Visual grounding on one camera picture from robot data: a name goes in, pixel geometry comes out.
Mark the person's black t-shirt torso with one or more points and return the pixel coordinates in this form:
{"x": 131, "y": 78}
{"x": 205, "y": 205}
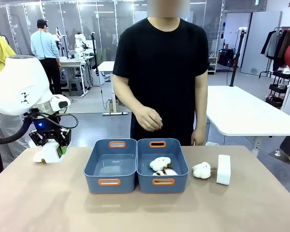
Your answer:
{"x": 160, "y": 77}

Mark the grey plastic step stool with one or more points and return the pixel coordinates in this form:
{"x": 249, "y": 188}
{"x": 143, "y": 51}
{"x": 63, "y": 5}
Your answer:
{"x": 76, "y": 86}

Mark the person's right hand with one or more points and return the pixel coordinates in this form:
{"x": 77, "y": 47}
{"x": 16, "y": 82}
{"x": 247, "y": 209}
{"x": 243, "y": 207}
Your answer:
{"x": 147, "y": 119}

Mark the black tripod stand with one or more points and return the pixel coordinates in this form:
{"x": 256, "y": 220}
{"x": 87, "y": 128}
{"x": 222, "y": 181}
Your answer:
{"x": 236, "y": 55}

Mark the black rolling utility cart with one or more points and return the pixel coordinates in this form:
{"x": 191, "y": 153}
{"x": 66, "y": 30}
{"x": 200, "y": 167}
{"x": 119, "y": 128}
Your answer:
{"x": 279, "y": 87}

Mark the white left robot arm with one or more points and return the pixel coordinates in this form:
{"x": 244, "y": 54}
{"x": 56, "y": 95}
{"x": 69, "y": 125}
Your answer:
{"x": 19, "y": 82}

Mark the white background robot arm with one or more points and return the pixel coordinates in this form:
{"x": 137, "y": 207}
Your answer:
{"x": 81, "y": 44}

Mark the person's right forearm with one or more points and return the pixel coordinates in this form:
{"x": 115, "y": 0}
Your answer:
{"x": 125, "y": 94}

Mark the black camera pole stand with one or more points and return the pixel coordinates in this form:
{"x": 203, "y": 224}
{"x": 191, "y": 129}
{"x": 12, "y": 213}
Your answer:
{"x": 94, "y": 53}

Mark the person's left hand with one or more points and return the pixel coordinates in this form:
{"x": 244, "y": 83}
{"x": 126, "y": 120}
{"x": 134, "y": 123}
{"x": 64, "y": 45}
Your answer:
{"x": 197, "y": 137}

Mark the white plush sheep toy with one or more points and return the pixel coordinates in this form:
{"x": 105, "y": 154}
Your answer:
{"x": 159, "y": 163}
{"x": 168, "y": 172}
{"x": 201, "y": 169}

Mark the yellow jacket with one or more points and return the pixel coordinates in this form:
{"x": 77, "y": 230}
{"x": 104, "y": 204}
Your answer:
{"x": 0, "y": 52}

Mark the man in light blue shirt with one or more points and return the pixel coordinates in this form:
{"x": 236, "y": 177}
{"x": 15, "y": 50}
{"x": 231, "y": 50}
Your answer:
{"x": 44, "y": 55}

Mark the white height adjustable desk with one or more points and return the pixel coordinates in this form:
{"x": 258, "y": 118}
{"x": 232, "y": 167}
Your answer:
{"x": 110, "y": 72}

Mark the clothes rack with dark coats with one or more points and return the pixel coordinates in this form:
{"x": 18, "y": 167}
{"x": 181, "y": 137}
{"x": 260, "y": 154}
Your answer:
{"x": 278, "y": 46}

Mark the person's left forearm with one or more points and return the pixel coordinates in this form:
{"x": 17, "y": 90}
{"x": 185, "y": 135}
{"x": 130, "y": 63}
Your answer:
{"x": 200, "y": 101}

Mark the white table with white legs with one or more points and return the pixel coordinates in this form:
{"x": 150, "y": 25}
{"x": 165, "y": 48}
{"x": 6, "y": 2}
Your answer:
{"x": 246, "y": 111}

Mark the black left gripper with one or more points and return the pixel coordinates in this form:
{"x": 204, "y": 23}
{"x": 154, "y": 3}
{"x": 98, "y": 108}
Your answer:
{"x": 47, "y": 131}

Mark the white desk with metal legs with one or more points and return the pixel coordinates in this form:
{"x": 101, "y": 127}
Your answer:
{"x": 73, "y": 65}

